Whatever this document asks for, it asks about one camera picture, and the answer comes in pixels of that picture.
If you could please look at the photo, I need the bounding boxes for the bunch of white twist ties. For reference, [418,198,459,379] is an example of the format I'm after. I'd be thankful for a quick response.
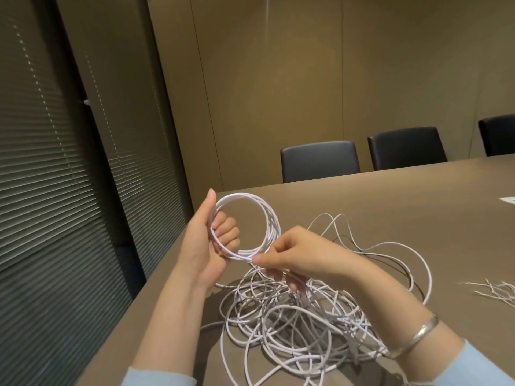
[455,278,515,308]

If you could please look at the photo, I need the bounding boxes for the person's right hand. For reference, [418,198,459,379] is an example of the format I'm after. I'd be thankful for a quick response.
[252,225,373,294]

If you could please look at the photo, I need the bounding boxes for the glass partition with grey blinds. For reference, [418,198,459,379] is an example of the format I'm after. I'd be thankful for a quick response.
[0,0,194,386]

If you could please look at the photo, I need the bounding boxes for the person's left forearm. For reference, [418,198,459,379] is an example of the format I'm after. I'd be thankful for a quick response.
[120,263,214,386]

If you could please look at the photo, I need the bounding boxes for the person's right forearm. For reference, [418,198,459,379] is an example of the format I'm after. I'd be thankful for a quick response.
[350,261,515,386]

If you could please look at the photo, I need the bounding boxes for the brown table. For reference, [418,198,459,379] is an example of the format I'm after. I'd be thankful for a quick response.
[76,153,515,386]

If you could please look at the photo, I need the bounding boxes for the silver bracelet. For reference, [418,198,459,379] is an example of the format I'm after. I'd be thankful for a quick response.
[386,313,442,359]

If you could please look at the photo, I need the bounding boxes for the pile of white cables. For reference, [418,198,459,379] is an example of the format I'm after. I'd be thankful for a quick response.
[199,212,433,386]

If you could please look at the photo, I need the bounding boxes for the person's left hand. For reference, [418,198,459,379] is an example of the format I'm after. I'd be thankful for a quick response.
[176,188,241,291]

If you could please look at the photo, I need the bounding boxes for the dark meeting chair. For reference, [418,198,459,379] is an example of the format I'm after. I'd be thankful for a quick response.
[280,140,362,184]
[477,114,515,157]
[367,126,448,172]

